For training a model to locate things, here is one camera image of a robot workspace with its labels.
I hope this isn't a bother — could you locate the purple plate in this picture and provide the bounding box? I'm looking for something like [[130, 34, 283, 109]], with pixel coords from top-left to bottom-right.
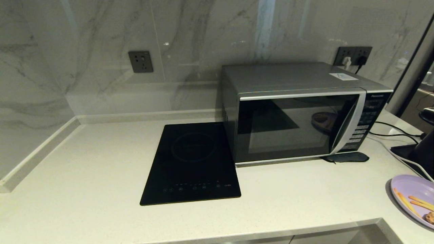
[[391, 175, 434, 229]]

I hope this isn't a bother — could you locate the silver microwave oven body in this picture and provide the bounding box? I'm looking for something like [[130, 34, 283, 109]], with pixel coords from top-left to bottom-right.
[[221, 62, 394, 166]]

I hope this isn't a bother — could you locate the black induction cooktop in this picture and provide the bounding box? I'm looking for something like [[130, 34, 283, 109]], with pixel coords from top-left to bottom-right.
[[140, 122, 241, 206]]

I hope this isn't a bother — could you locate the white sticker label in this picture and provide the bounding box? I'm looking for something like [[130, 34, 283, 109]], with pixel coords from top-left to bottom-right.
[[329, 73, 359, 81]]

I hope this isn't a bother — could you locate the dark oval pad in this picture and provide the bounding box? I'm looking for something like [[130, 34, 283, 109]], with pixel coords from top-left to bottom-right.
[[322, 152, 370, 164]]

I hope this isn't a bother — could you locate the black power plug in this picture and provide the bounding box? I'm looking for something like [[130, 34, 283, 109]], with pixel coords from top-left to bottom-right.
[[355, 56, 368, 74]]

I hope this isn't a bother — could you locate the black round background object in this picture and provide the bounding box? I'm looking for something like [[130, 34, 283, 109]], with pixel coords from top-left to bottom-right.
[[420, 108, 434, 125]]

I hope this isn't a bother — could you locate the grey single wall socket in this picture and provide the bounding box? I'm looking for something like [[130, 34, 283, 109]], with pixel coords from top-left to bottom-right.
[[128, 51, 154, 73]]

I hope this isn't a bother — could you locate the dark double wall socket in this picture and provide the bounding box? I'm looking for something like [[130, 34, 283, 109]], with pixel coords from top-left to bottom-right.
[[333, 46, 373, 66]]

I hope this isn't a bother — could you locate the thin black power cable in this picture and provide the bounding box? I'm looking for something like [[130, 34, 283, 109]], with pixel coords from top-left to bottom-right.
[[374, 121, 428, 139], [369, 132, 420, 144]]

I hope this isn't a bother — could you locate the black metal door frame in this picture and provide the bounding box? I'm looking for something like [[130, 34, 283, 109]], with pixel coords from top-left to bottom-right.
[[387, 14, 434, 117]]

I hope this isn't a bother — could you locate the white power cable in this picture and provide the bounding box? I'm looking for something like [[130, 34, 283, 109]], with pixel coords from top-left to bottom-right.
[[372, 135, 434, 183]]

